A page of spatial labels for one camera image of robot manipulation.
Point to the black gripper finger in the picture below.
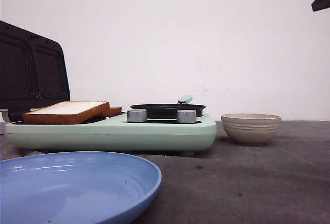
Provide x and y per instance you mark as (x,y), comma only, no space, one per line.
(318,5)

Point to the white bread slice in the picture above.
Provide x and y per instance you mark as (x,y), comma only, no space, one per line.
(112,111)
(66,112)

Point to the mint green breakfast maker base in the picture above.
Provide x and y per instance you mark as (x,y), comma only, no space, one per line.
(116,134)

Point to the beige ceramic bowl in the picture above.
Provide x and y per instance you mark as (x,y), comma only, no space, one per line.
(251,129)

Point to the small black frying pan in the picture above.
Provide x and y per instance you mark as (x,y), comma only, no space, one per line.
(169,110)

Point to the right silver control knob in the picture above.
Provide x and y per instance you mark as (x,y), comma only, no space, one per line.
(186,116)

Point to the silver control knob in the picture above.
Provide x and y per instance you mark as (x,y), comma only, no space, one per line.
(137,115)
(186,116)

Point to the left silver control knob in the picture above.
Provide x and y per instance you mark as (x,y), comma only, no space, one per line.
(137,115)

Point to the blue plate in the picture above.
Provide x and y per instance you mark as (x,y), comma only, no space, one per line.
(77,187)

